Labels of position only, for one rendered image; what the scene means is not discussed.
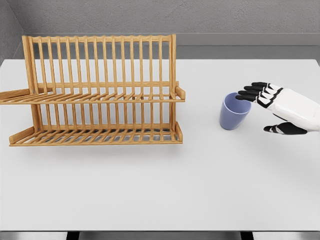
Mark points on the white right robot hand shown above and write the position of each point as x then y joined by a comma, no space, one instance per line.
292,107

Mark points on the lavender blue plastic cup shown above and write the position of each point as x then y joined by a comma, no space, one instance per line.
233,116

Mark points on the wooden two-tier dish rack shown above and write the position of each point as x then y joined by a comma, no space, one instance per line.
100,95

